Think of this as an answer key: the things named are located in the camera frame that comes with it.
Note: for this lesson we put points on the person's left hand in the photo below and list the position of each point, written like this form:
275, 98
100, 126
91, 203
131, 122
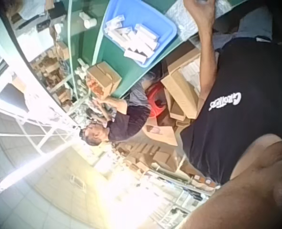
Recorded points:
201, 13

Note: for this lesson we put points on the bubble wrap sheet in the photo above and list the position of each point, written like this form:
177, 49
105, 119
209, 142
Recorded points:
184, 16

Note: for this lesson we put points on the blue plastic bin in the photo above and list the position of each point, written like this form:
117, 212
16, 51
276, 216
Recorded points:
166, 31

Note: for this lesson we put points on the person's legs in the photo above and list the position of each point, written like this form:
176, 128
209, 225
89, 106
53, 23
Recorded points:
255, 25

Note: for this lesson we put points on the pile of white boxes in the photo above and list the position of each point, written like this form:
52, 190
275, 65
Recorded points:
141, 40

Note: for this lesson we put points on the large open cardboard carton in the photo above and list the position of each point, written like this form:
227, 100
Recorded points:
179, 83

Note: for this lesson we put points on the red plastic stool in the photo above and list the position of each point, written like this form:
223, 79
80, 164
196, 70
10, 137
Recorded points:
155, 95

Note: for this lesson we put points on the white plastic cup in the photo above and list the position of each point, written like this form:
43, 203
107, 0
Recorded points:
90, 23

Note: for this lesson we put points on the cardboard box with orange print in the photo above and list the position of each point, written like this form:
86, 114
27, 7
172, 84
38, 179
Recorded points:
106, 76

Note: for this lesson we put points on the flat cardboard piece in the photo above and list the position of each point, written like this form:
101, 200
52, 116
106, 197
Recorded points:
162, 134

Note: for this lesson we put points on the group of white bottles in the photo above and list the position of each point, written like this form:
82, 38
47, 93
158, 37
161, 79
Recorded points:
81, 78

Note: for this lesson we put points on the heap of small cardboard boxes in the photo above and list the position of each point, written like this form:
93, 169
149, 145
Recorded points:
150, 155

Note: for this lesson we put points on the shelf with brown boxes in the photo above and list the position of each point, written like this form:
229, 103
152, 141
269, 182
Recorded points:
53, 71

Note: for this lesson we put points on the metal rack with boxes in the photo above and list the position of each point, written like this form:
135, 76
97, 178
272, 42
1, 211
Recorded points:
191, 188

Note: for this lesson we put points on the white window frame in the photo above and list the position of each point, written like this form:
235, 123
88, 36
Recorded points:
36, 124

